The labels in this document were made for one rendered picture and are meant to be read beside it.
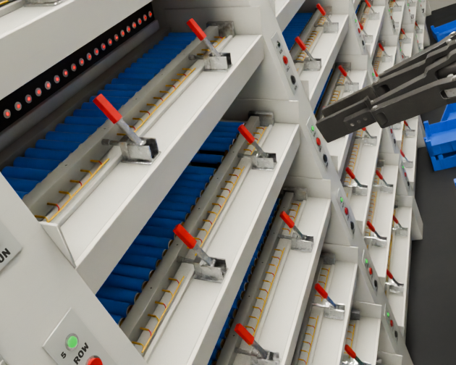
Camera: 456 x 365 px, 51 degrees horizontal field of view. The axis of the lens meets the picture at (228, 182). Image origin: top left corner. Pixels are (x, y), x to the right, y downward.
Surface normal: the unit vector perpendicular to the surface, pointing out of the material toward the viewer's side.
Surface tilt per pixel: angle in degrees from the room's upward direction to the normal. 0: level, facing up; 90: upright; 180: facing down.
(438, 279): 0
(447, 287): 0
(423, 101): 91
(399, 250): 19
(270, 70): 90
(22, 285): 90
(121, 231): 109
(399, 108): 91
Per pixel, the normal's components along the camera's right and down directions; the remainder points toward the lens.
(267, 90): -0.33, 0.58
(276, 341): -0.12, -0.81
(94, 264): 0.94, 0.09
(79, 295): 0.84, -0.18
